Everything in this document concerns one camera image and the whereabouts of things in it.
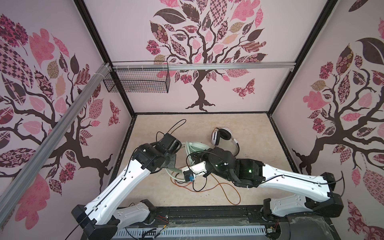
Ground mint green headphone cable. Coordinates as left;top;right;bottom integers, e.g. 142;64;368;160
167;140;211;182

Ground white black headphones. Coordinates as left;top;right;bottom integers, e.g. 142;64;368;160
211;128;240;157

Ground mint green headphones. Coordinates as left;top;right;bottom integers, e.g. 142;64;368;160
166;142;210;183

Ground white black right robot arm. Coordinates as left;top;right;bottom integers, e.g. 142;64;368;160
182;147;344;219

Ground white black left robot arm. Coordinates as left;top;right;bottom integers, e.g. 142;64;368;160
72;134;182;240

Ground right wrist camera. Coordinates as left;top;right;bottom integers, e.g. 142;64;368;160
182;162;208;183

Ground red headphone cable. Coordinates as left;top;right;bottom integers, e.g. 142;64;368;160
170;166;242;206

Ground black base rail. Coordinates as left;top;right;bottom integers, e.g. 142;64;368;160
110;204;301;227

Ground white slotted cable duct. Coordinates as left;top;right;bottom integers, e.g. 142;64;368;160
113;226;267;240

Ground black wire basket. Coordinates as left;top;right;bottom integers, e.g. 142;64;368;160
104;60;171;94

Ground aluminium rail back wall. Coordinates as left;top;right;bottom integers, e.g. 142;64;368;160
112;61;296;71

